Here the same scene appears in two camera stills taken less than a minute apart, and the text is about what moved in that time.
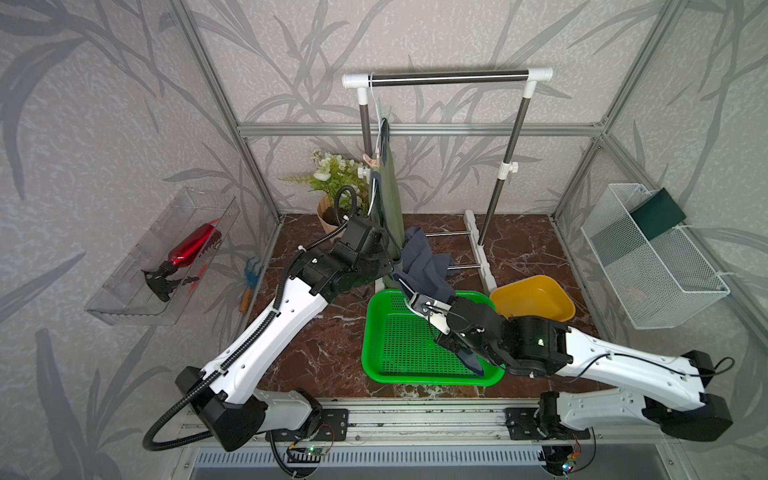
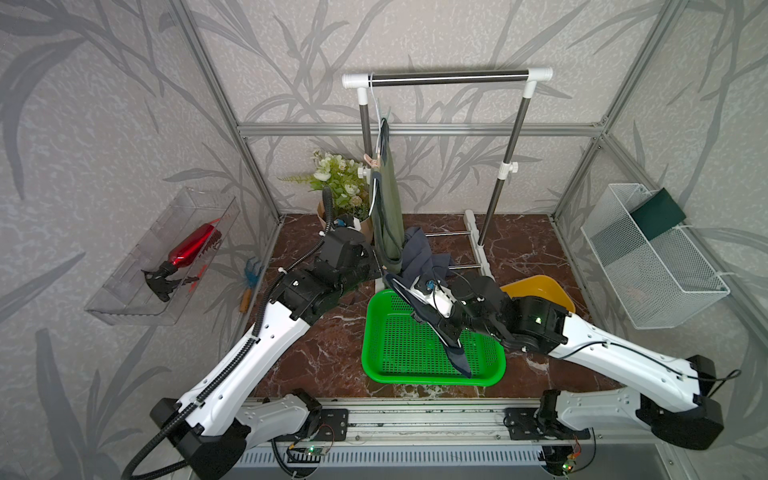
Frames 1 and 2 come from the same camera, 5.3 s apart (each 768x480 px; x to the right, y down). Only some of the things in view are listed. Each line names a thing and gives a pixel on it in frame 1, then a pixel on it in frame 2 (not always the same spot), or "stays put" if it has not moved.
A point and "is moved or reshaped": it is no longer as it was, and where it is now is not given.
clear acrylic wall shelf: x=154 y=282 stays put
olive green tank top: x=384 y=204 stays put
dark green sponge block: x=658 y=214 stays put
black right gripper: x=457 y=302 → x=451 y=333
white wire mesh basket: x=660 y=282 stays put
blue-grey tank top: x=429 y=272 is moved or reshaped
